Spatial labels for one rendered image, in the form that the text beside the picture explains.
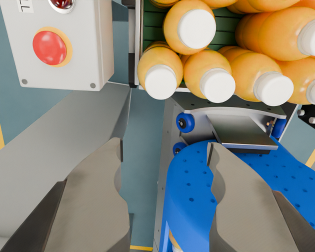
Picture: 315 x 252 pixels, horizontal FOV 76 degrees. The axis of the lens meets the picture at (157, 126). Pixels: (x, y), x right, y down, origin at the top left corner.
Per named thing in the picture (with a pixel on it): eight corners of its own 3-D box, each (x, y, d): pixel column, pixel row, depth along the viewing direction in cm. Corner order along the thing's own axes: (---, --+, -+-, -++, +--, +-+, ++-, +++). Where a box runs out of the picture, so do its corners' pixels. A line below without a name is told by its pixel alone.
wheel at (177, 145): (186, 164, 44) (192, 161, 45) (182, 144, 44) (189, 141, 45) (172, 161, 48) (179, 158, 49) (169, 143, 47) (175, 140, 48)
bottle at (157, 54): (168, 79, 45) (174, 113, 28) (138, 68, 44) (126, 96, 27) (181, 48, 42) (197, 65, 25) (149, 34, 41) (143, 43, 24)
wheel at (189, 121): (187, 137, 42) (194, 135, 43) (190, 117, 40) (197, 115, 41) (173, 128, 45) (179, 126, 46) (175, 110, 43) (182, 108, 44)
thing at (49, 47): (40, 62, 24) (35, 64, 23) (33, 29, 22) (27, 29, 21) (71, 64, 24) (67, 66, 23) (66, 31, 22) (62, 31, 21)
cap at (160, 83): (168, 99, 28) (169, 103, 26) (141, 89, 27) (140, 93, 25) (180, 72, 26) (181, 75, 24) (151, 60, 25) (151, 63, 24)
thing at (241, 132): (204, 123, 47) (219, 154, 36) (206, 113, 46) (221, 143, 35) (246, 125, 47) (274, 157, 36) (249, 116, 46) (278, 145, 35)
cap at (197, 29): (174, 18, 23) (175, 18, 22) (207, 4, 23) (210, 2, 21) (184, 52, 25) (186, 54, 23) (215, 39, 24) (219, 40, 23)
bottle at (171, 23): (156, 15, 39) (156, 9, 23) (191, -1, 38) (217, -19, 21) (169, 51, 42) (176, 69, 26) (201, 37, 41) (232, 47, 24)
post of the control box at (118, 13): (134, 21, 120) (66, 18, 31) (134, 13, 118) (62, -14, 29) (140, 21, 120) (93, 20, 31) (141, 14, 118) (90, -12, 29)
